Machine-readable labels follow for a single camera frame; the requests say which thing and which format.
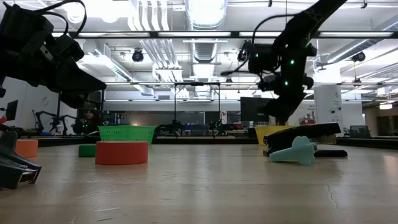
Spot black overhead frame bar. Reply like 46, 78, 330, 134
51, 30, 398, 39

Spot silver ventilation duct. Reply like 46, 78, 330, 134
185, 0, 228, 63

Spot yellow plastic basket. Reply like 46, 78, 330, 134
254, 125, 296, 146

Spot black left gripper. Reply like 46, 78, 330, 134
0, 3, 107, 110

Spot small green tape roll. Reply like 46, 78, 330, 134
78, 144, 97, 157

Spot small black monitor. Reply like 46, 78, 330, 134
5, 100, 19, 121

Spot black stapler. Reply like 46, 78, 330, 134
262, 122, 348, 158

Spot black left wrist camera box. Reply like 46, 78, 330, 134
57, 34, 85, 62

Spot person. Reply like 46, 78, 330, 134
83, 108, 102, 135

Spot red tape roll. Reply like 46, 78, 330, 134
95, 141, 149, 166

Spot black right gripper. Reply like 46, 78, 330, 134
257, 73, 315, 126

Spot black staple remover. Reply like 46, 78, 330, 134
0, 130, 42, 190

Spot black metal stand frame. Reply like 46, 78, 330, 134
173, 82, 221, 138

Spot orange tape roll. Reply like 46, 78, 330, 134
14, 139, 39, 159

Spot white pillar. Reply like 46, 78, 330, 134
313, 85, 345, 135

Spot large black monitor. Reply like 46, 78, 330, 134
240, 96, 271, 124

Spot green plastic basket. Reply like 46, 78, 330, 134
98, 125, 156, 145

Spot black cable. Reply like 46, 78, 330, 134
30, 0, 88, 40
220, 14, 296, 77

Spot teal staple remover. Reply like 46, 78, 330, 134
269, 136, 318, 166

